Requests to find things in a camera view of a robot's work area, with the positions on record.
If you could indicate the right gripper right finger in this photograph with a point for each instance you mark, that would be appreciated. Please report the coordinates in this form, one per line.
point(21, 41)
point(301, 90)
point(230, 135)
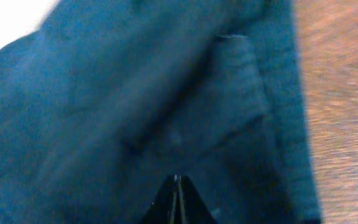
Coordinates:
point(192, 208)

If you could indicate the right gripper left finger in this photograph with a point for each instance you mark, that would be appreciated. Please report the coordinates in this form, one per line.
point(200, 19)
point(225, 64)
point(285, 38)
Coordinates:
point(162, 209)

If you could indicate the navy blue shorts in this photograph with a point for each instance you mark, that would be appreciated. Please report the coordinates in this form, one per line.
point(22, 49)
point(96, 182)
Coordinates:
point(109, 98)

